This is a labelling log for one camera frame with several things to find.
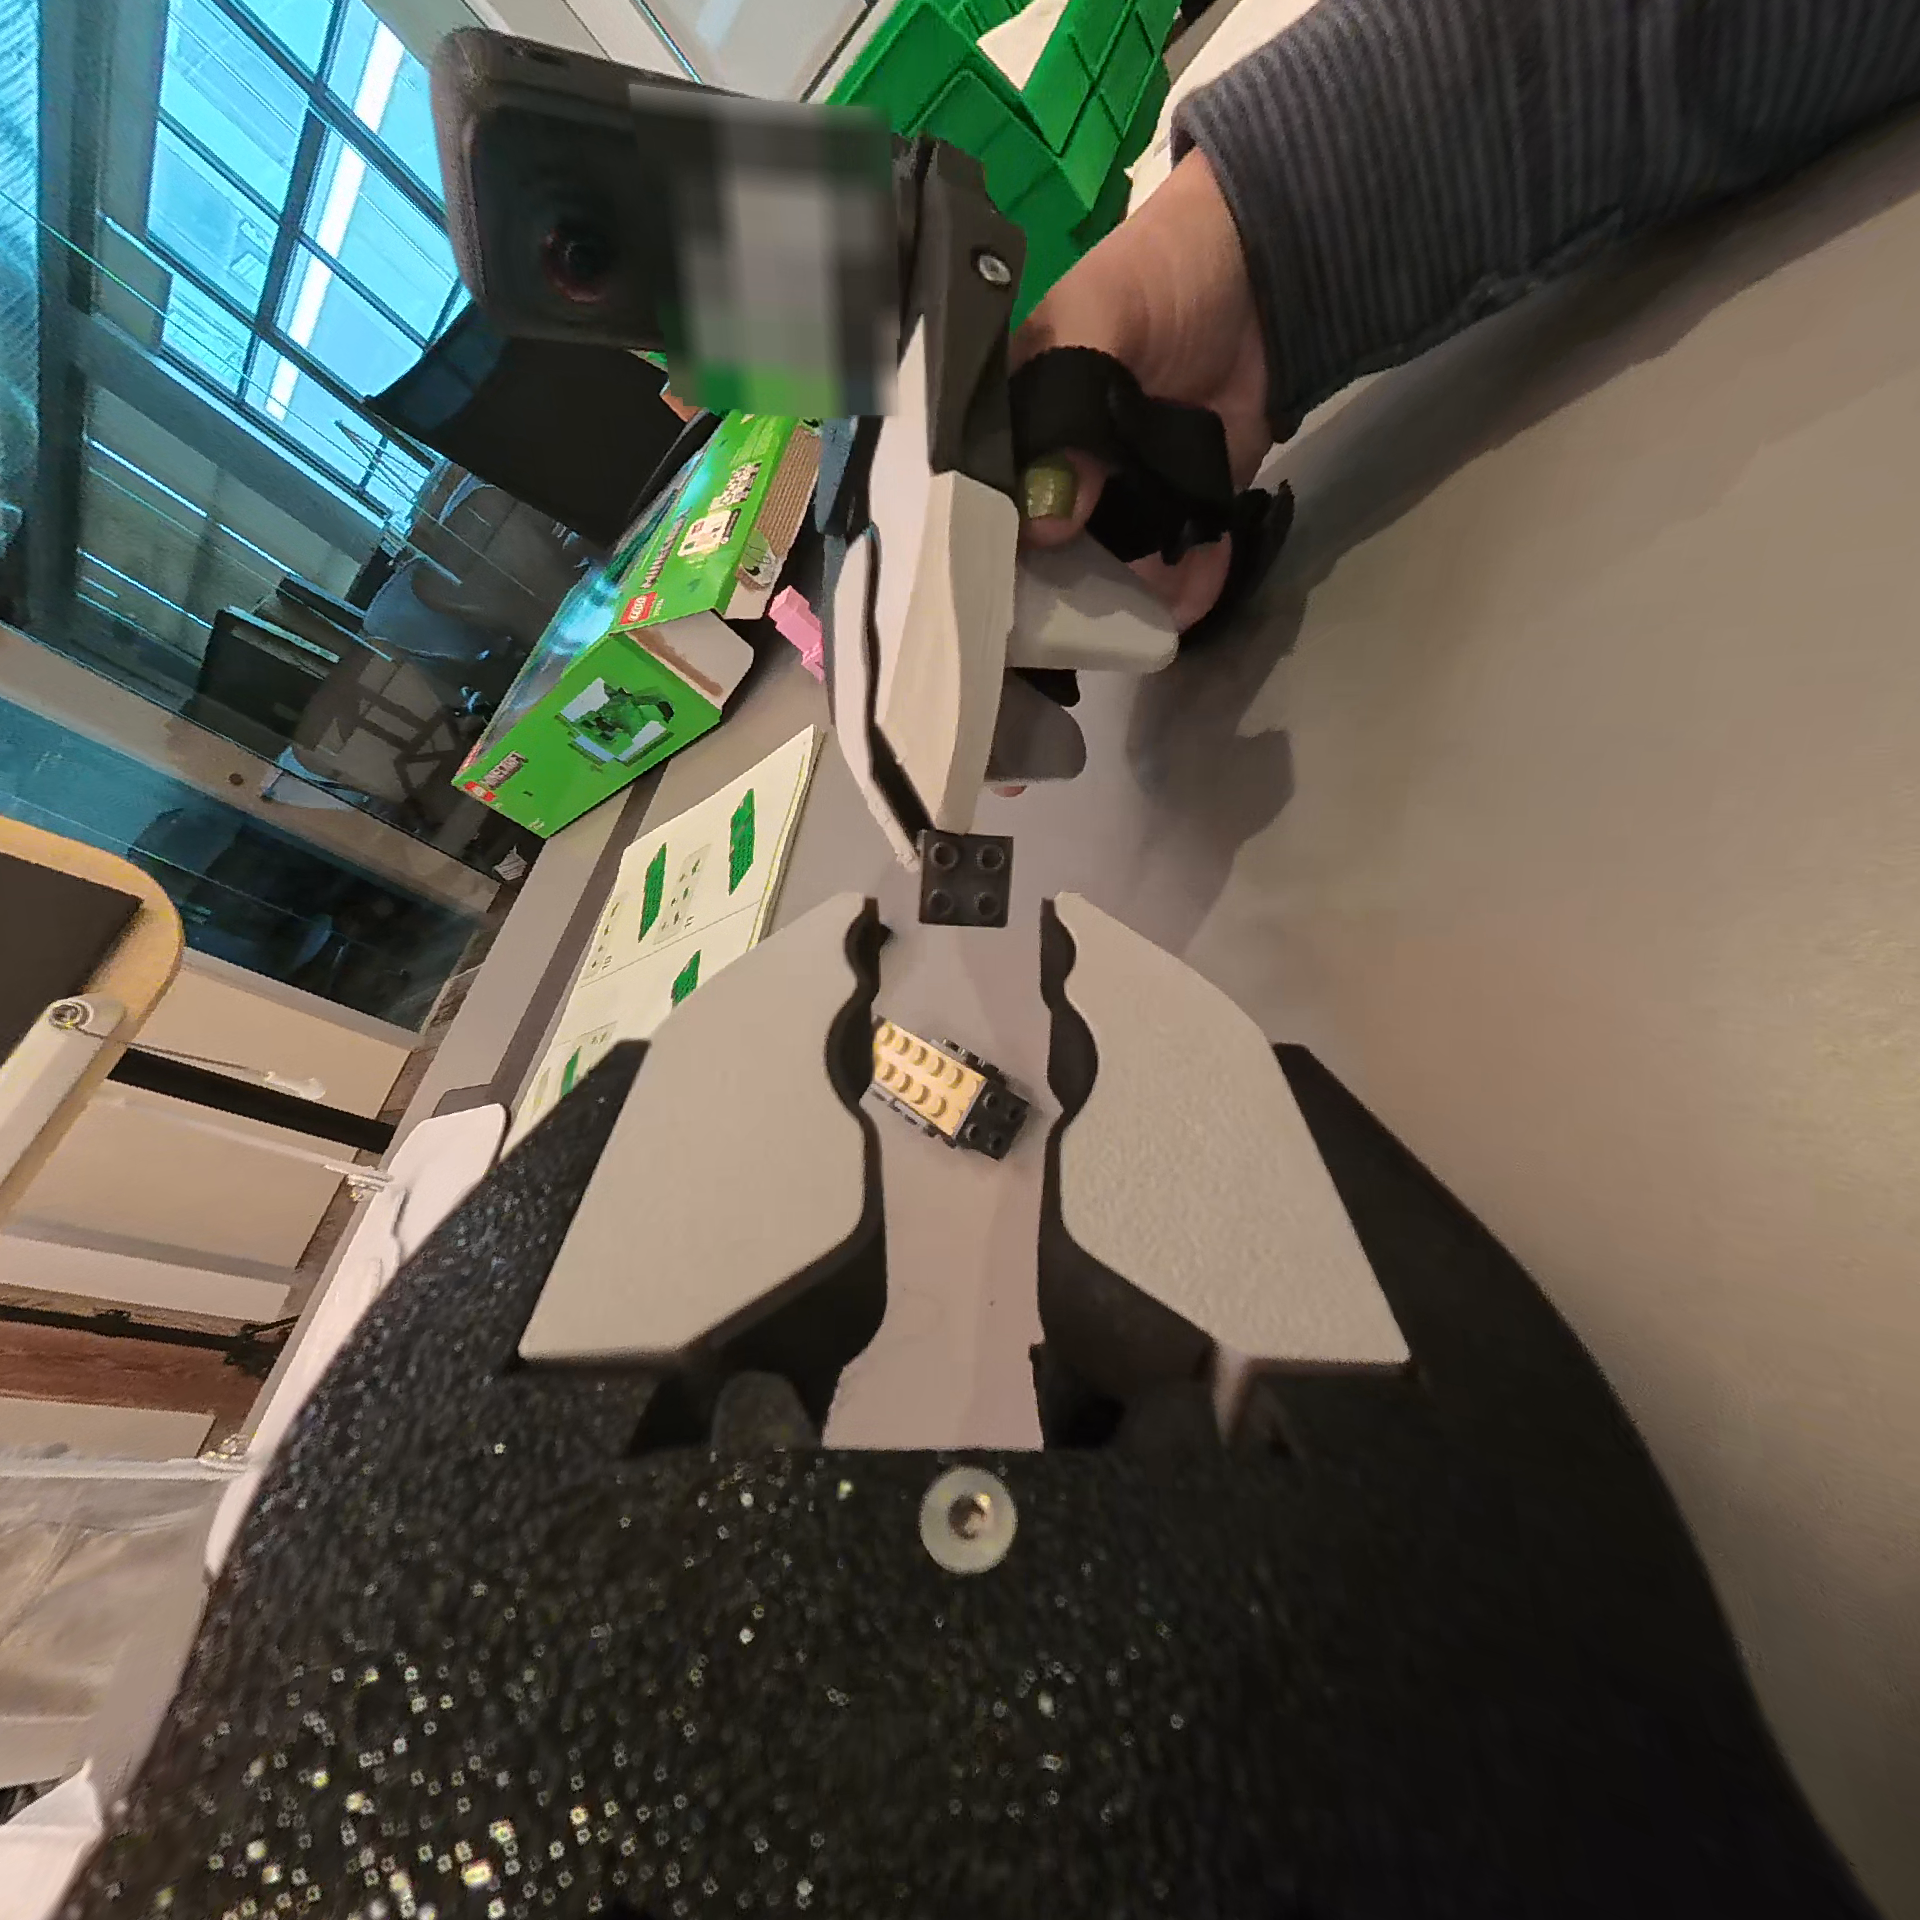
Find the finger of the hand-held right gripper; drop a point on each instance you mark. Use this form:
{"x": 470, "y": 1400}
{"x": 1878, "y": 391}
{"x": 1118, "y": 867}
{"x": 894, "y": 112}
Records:
{"x": 938, "y": 646}
{"x": 850, "y": 661}

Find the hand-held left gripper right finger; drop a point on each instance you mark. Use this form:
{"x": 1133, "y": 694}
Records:
{"x": 1213, "y": 1185}

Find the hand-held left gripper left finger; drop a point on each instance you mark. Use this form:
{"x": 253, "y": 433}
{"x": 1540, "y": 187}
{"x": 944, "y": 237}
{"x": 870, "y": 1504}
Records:
{"x": 717, "y": 1185}

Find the tan and black brick assembly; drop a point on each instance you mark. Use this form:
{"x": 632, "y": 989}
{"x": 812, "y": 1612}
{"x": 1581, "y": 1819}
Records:
{"x": 930, "y": 1075}

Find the black square brick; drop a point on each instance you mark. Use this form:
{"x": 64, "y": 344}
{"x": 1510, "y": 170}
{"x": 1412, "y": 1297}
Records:
{"x": 969, "y": 881}

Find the person's right forearm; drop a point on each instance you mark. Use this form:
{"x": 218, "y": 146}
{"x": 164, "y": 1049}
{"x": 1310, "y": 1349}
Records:
{"x": 1498, "y": 182}

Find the grey desk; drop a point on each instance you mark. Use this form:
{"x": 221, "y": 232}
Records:
{"x": 1575, "y": 897}

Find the person's right hand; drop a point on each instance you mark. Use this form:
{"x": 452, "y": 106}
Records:
{"x": 1156, "y": 299}

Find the pink brick figure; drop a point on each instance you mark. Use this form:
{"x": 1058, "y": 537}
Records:
{"x": 805, "y": 622}

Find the green stacked plastic bins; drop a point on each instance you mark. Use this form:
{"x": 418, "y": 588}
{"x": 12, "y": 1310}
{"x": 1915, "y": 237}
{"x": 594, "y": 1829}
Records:
{"x": 1052, "y": 106}

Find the green toy brick box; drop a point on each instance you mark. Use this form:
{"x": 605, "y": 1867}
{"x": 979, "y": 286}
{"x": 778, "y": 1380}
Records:
{"x": 602, "y": 718}

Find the open instruction booklet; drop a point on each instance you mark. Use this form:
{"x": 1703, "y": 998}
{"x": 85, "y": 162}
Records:
{"x": 706, "y": 884}

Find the black office chair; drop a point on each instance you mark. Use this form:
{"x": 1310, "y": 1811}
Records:
{"x": 539, "y": 433}

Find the beige low cabinet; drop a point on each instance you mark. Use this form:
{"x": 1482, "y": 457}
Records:
{"x": 227, "y": 1033}

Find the round wooden edge table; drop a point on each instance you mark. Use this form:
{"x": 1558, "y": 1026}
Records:
{"x": 61, "y": 916}

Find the clear plastic bag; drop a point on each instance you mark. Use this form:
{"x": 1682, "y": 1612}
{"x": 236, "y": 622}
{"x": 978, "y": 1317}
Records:
{"x": 91, "y": 1619}

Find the white rounded base plate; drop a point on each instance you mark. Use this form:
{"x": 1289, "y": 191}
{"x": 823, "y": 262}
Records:
{"x": 422, "y": 1185}

